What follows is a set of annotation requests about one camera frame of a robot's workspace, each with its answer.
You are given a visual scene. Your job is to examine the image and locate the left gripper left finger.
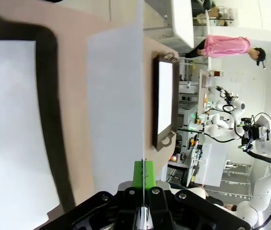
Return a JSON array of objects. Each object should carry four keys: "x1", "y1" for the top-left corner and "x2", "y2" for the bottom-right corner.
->
[{"x1": 38, "y1": 161, "x2": 144, "y2": 230}]

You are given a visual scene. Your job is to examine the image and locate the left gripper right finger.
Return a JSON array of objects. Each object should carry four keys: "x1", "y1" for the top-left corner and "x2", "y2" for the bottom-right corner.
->
[{"x1": 145, "y1": 161, "x2": 252, "y2": 230}]

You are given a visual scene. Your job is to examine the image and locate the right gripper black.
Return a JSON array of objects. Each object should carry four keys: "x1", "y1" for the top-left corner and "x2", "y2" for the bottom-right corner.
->
[{"x1": 237, "y1": 121, "x2": 260, "y2": 150}]

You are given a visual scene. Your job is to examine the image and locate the white cluttered workbench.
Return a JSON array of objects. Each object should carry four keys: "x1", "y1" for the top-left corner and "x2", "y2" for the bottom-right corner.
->
[{"x1": 197, "y1": 69, "x2": 226, "y2": 187}]

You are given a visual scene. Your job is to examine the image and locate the person in pink sweater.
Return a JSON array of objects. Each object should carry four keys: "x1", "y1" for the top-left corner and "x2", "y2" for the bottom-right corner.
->
[{"x1": 185, "y1": 34, "x2": 268, "y2": 70}]

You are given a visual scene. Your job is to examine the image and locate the brown plastic serving tray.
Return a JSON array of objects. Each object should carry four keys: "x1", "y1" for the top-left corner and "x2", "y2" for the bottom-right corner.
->
[
  {"x1": 0, "y1": 8, "x2": 77, "y2": 214},
  {"x1": 151, "y1": 51, "x2": 181, "y2": 152}
]

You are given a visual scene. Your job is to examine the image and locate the stack of white A4 paper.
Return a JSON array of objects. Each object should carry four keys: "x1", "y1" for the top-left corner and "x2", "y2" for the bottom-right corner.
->
[{"x1": 86, "y1": 25, "x2": 144, "y2": 209}]

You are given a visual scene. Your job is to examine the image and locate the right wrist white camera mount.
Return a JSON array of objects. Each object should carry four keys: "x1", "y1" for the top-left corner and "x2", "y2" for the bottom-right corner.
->
[{"x1": 257, "y1": 114, "x2": 271, "y2": 140}]

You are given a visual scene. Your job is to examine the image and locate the white dual-arm robot with cables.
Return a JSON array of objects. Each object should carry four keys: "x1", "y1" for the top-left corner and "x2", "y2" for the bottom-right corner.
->
[{"x1": 206, "y1": 85, "x2": 247, "y2": 142}]

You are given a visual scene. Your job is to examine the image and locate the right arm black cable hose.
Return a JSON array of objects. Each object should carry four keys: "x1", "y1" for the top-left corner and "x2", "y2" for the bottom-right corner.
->
[{"x1": 245, "y1": 149, "x2": 271, "y2": 218}]

